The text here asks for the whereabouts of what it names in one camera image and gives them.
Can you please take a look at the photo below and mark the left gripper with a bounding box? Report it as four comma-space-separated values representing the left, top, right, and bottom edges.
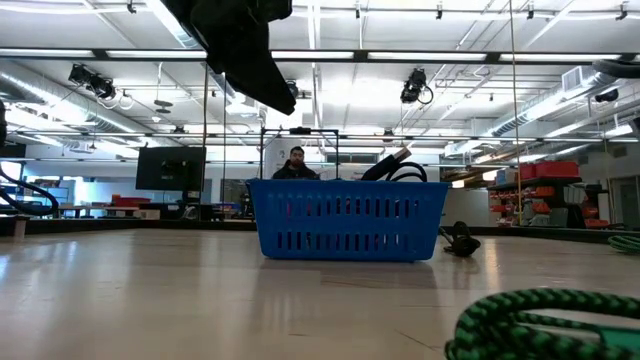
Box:
162, 0, 297, 116

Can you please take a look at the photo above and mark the black USB cable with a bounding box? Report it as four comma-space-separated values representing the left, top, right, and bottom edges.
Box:
360, 146, 429, 183

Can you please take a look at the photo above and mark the green braided cable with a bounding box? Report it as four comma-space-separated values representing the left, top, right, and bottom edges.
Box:
443, 287, 640, 360
607, 234, 640, 256

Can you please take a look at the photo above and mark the person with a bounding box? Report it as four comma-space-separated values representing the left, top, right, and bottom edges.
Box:
272, 145, 320, 181

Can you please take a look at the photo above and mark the black monitor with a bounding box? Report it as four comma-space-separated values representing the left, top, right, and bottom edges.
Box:
135, 145, 208, 193

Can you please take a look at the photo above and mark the red box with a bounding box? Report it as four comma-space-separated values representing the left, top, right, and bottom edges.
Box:
110, 193, 152, 209

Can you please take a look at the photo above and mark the blue slotted plastic basket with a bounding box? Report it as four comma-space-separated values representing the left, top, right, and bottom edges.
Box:
247, 178, 450, 263

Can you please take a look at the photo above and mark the shelf with red bins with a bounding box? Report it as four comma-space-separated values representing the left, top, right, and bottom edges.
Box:
487, 159, 614, 230

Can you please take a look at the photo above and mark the black aluminium rig frame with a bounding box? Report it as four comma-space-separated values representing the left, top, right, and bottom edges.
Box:
0, 48, 640, 246

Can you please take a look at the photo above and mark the black corrugated cable conduit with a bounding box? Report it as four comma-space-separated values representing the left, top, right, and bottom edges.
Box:
0, 167, 61, 219

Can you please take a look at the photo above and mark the bundled black cable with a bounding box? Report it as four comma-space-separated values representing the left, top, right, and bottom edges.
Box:
438, 220, 482, 259

